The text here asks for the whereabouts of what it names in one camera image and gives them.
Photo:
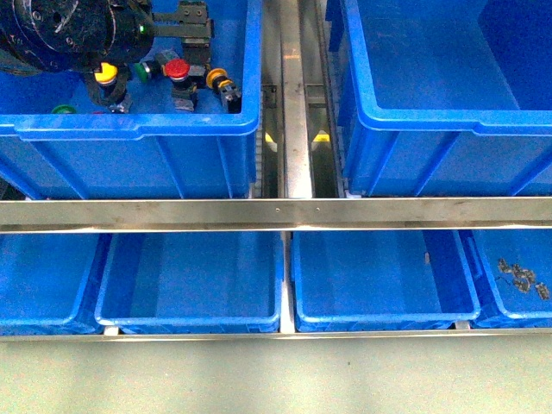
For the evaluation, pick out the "small dark metal parts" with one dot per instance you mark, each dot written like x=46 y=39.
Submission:
x=523 y=279

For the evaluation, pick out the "green push button near front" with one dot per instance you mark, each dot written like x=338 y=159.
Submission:
x=64 y=109

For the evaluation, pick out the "blue bin with buttons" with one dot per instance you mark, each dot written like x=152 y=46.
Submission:
x=155 y=151

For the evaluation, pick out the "blue lower bin far right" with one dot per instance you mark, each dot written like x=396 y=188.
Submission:
x=502 y=306

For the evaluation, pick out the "blue lower bin far left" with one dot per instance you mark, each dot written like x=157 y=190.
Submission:
x=50 y=283

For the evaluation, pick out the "steel front shelf rail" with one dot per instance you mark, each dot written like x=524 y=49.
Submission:
x=317 y=214

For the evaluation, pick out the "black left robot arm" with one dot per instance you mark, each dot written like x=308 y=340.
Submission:
x=79 y=36

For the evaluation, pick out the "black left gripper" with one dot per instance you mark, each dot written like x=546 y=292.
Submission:
x=190 y=22

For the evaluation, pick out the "yellow lying push button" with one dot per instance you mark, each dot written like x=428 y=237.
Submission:
x=229 y=93

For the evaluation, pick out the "red mushroom push button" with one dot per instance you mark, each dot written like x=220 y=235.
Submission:
x=186 y=81

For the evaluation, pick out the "yellow upright push button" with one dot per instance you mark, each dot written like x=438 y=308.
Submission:
x=111 y=90

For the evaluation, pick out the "steel lower front rail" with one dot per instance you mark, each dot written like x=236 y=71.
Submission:
x=296 y=336

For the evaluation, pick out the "steel centre divider rail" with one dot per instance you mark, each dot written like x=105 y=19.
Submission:
x=296 y=147

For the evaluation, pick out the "green lying push button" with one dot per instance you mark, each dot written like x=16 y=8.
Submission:
x=148 y=70

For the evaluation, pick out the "blue centre bin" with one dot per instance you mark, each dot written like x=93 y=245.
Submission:
x=442 y=98

